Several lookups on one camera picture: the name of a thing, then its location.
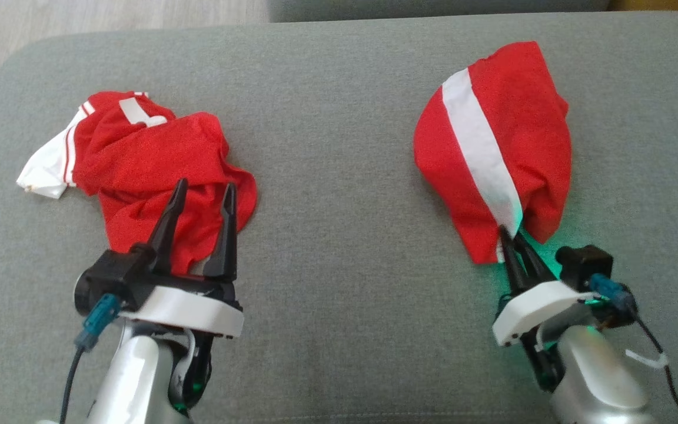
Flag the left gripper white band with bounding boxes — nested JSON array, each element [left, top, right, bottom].
[[118, 178, 244, 339]]

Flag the grey fabric sofa seat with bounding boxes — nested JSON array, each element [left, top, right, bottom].
[[0, 11, 678, 424]]

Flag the yellow object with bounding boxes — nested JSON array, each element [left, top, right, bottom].
[[607, 0, 678, 13]]

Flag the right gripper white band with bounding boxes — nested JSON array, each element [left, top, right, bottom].
[[492, 227, 587, 347]]

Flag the red jersey white sleeves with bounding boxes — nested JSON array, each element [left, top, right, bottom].
[[16, 91, 258, 276]]

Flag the red shorts white stripe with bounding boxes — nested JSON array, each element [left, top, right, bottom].
[[413, 41, 573, 265]]

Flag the white cable tie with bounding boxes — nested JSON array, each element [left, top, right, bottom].
[[626, 350, 669, 370]]

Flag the black right cable teal plug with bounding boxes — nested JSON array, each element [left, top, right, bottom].
[[587, 273, 678, 424]]

